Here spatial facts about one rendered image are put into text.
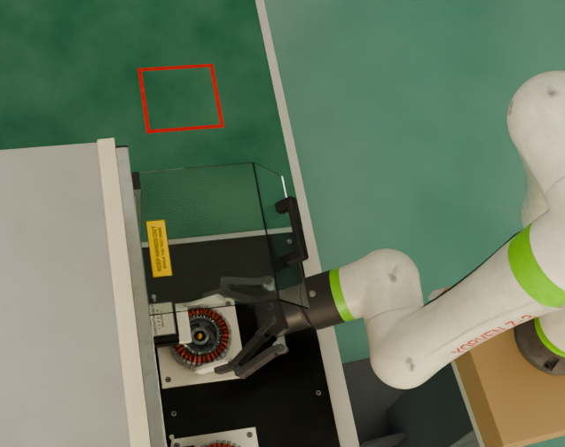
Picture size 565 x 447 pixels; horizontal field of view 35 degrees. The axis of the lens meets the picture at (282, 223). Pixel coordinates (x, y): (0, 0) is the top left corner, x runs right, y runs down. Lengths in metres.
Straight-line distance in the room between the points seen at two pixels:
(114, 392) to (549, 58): 2.42
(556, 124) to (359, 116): 1.71
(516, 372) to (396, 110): 1.38
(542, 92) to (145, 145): 0.89
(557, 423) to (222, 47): 1.02
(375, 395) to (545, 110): 1.41
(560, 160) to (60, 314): 0.63
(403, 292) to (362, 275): 0.07
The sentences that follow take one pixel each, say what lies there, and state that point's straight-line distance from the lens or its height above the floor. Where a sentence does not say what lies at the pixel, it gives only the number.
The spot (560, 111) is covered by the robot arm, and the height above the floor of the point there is 1.43.
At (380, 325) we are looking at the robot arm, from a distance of 1.43.
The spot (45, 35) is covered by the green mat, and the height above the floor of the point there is 0.75.
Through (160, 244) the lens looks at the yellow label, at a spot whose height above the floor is 1.07.
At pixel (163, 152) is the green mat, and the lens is 1.81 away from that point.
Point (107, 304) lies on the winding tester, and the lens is 1.07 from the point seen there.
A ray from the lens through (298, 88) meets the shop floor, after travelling 2.86.
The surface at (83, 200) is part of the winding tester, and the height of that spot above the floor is 1.32.
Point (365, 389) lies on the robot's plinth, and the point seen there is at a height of 0.02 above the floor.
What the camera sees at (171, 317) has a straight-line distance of 1.48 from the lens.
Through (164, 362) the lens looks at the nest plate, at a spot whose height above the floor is 0.78.
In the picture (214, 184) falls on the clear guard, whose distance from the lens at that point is 1.43.
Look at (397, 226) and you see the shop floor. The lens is 2.68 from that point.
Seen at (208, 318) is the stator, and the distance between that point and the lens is 1.60.
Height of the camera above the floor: 2.32
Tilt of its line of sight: 63 degrees down
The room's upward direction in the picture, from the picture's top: 18 degrees clockwise
